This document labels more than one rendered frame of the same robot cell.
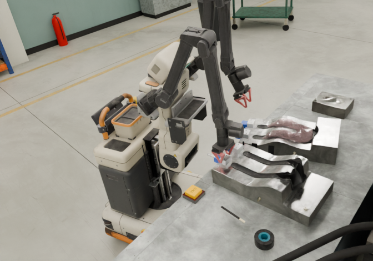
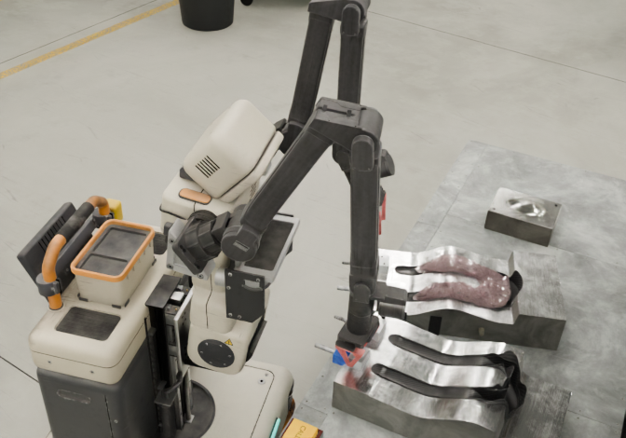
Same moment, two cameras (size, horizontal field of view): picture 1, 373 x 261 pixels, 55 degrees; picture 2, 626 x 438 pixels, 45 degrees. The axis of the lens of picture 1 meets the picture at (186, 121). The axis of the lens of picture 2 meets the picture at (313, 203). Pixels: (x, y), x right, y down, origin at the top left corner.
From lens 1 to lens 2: 0.50 m
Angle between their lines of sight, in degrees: 17
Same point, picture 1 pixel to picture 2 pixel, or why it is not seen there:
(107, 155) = (68, 351)
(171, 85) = (264, 214)
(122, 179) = (102, 400)
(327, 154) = (545, 332)
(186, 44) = (321, 140)
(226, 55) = not seen: hidden behind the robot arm
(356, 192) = (607, 410)
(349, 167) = (583, 355)
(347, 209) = not seen: outside the picture
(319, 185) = (549, 403)
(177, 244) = not seen: outside the picture
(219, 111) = (368, 270)
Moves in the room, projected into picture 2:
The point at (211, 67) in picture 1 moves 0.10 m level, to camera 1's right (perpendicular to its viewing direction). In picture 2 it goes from (368, 186) to (416, 178)
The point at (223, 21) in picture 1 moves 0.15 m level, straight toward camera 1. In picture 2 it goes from (352, 63) to (367, 93)
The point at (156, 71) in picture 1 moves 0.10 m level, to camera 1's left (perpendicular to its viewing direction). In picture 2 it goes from (210, 171) to (164, 177)
